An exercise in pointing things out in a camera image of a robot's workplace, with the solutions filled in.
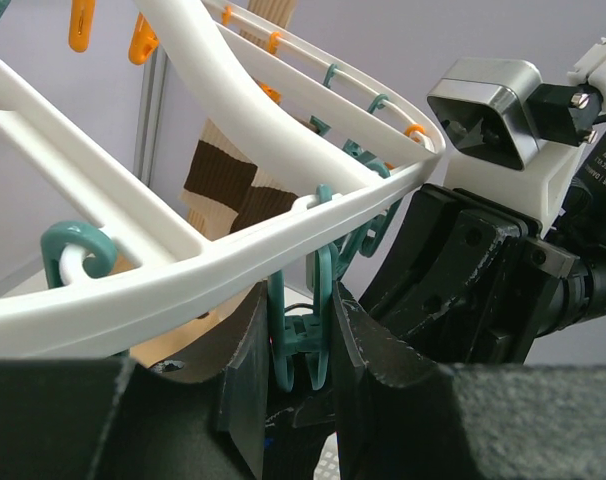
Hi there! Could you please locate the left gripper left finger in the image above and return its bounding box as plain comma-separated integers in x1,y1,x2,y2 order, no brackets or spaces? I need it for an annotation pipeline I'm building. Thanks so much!
0,283,270,479

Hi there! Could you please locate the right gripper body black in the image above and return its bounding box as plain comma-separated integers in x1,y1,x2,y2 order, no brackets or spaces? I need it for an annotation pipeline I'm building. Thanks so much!
487,238,583,363

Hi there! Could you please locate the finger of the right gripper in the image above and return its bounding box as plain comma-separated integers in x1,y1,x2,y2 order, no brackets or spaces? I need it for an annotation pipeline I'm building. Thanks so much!
359,184,503,335
399,289,503,363

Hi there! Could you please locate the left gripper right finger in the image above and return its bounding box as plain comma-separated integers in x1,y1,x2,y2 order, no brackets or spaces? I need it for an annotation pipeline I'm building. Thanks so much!
330,284,606,479

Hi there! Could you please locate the teal clothes peg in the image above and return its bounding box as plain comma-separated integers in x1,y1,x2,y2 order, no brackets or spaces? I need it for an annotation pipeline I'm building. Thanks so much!
265,183,344,393

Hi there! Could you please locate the white round clip hanger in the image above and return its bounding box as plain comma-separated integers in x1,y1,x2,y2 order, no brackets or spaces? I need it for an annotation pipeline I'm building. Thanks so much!
0,1,446,358

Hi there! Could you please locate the brown cream striped sock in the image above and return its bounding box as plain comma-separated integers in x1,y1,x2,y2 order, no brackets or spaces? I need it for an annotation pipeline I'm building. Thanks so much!
180,0,300,241

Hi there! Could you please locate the black blue sport sock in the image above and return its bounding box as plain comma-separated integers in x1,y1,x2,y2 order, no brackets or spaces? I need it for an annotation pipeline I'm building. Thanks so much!
262,388,335,479

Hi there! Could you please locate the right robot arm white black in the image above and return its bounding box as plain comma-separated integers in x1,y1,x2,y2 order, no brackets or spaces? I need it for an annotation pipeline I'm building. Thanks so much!
360,131,606,364

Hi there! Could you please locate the white plastic basket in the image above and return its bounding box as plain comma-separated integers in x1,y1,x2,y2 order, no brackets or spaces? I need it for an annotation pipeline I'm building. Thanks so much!
313,436,341,480

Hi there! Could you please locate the wooden hanging rack frame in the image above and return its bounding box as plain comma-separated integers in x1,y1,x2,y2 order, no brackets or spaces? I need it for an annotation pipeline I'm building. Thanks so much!
128,311,254,368

